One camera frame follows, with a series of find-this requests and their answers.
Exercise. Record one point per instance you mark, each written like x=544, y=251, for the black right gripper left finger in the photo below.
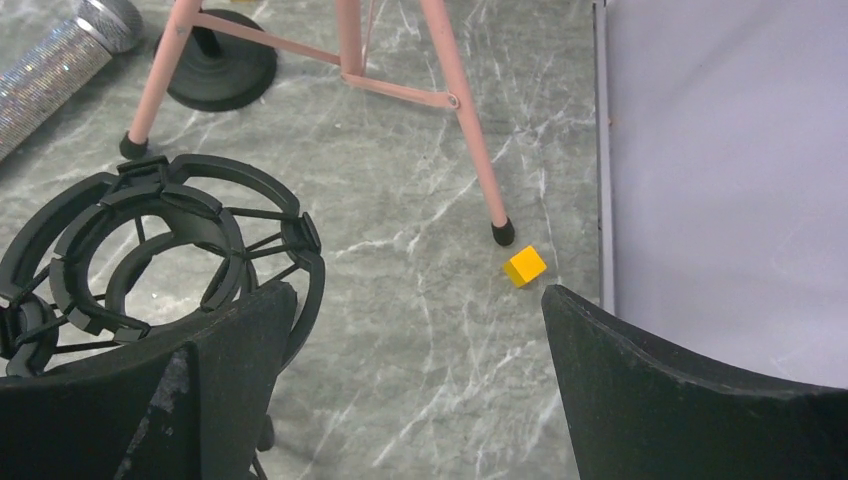
x=186, y=403

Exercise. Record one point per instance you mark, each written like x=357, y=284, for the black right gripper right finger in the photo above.
x=641, y=407

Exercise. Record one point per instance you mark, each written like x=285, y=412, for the pink music stand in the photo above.
x=353, y=34

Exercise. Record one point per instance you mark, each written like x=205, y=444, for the black round-base holder stand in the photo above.
x=209, y=60

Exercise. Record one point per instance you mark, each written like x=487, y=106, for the yellow cube right side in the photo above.
x=524, y=267

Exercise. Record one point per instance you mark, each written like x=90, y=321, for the silver glitter microphone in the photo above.
x=50, y=73

